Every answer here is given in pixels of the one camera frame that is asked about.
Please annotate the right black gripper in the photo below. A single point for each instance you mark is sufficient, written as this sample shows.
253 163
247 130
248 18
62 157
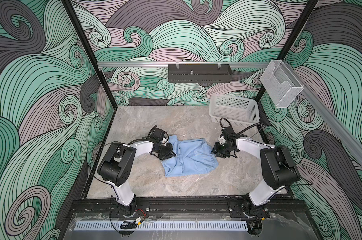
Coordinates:
215 151

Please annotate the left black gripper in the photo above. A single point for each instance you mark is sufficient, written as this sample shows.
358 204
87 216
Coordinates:
169 152

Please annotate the light blue long sleeve shirt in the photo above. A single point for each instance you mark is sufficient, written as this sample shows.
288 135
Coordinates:
193 157

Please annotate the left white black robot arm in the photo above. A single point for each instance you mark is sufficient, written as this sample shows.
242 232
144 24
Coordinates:
116 165

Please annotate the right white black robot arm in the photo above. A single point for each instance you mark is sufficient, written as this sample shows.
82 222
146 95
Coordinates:
277 165

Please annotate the white plastic laundry basket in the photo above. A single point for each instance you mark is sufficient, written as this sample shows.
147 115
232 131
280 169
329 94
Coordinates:
240 112

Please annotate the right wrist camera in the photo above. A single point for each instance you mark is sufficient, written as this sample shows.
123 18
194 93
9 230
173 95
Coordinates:
222 140

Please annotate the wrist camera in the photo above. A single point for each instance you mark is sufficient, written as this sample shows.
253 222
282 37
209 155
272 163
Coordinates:
222 140
165 140

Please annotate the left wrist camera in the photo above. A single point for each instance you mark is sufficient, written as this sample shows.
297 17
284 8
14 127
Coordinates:
165 140

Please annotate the black perforated wall tray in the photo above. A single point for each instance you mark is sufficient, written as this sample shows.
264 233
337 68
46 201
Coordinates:
199 73

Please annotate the clear plastic wall bin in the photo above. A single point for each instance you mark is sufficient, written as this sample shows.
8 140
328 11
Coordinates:
281 83

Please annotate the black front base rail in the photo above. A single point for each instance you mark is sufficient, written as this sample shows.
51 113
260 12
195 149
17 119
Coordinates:
233 206

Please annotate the aluminium back wall rail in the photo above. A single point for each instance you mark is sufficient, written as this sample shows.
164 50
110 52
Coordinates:
141 64

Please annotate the aluminium wall rail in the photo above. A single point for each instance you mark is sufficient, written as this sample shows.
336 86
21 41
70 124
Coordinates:
338 106
141 64

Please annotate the white slotted cable duct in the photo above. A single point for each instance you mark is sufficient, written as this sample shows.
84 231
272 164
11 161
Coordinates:
164 226

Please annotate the aluminium right wall rail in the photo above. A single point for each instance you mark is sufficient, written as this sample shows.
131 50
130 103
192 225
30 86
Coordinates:
338 106

